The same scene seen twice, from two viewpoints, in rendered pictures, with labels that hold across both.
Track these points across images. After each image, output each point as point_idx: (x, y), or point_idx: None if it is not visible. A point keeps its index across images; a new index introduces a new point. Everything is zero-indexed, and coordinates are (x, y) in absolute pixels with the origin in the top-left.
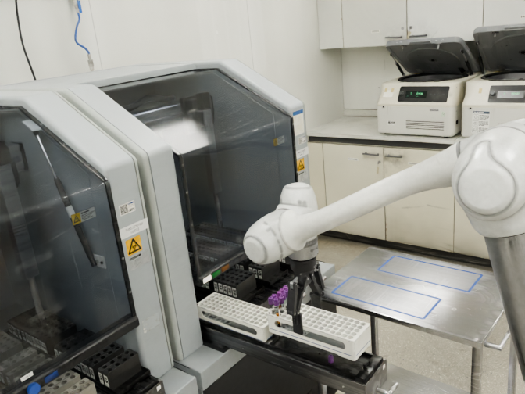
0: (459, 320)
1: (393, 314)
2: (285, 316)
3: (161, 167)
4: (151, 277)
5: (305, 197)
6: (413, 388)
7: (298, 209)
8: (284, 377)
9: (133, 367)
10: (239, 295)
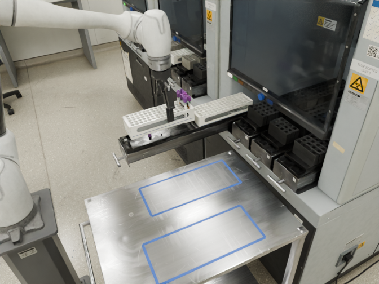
0: (115, 206)
1: (160, 176)
2: (175, 104)
3: None
4: (213, 42)
5: (142, 18)
6: None
7: (141, 23)
8: None
9: (199, 75)
10: (249, 114)
